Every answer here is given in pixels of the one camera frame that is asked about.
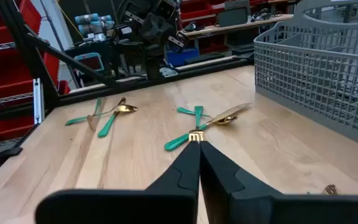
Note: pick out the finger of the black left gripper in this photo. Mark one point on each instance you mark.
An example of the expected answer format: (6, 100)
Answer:
(151, 26)
(165, 31)

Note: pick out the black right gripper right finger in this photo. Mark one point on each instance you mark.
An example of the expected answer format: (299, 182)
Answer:
(225, 180)

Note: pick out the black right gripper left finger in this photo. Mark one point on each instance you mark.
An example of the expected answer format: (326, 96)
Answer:
(179, 174)

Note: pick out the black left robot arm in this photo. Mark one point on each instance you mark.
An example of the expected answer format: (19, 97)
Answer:
(152, 62)

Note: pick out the blue storage bin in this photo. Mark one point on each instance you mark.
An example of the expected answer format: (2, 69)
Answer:
(182, 57)

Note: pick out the teal rimmed tray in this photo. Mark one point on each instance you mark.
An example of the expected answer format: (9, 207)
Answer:
(89, 62)

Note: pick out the wooden workbench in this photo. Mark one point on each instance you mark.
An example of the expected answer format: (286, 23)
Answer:
(228, 28)

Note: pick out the grey box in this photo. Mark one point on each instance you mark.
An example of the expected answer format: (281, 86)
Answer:
(233, 15)

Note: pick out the grey plastic cutlery basket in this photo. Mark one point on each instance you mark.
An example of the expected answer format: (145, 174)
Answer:
(306, 81)

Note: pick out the white metal bracket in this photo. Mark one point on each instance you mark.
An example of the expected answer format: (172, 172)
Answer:
(38, 102)

